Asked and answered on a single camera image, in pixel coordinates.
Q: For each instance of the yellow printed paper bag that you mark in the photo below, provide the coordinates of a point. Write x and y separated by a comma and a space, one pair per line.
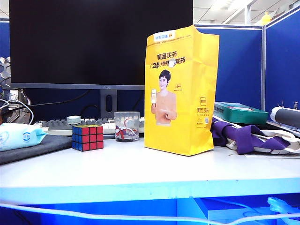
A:
182, 122

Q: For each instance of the clear cup with ribbon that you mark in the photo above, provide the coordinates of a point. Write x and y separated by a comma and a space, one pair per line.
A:
126, 119

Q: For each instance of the grey and white keyboard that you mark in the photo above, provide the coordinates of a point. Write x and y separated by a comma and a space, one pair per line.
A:
58, 125

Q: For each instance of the blue office partition panel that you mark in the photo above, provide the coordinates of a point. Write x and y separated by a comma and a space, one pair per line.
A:
239, 70
283, 70

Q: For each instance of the dark glossy stand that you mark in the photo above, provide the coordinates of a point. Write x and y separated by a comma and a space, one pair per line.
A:
24, 97

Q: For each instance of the dark grey fabric mat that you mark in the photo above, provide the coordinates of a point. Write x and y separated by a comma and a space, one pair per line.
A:
42, 146

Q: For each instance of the grey and white cylinder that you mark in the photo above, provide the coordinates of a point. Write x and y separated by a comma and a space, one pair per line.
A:
288, 116

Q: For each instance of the Rubik's cube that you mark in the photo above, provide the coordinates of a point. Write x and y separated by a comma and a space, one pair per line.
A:
90, 138

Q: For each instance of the pale green tape roll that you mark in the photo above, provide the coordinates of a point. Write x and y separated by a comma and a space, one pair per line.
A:
73, 119

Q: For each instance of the yellow plastic bottle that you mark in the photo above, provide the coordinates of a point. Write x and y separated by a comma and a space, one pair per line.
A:
266, 20

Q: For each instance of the light blue wet wipes pack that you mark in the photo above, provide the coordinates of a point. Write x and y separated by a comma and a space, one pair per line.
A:
16, 136

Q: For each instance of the hexagon patterned silver object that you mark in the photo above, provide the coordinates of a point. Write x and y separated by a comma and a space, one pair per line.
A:
4, 72

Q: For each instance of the green cardboard box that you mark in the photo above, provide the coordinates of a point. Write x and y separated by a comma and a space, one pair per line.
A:
243, 116

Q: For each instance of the grey monitor stand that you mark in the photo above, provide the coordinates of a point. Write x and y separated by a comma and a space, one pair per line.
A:
104, 103

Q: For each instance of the light blue plastic piece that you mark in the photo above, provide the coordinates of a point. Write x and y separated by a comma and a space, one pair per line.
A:
281, 206

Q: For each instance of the black computer monitor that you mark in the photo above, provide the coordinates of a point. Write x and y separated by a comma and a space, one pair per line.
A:
93, 47

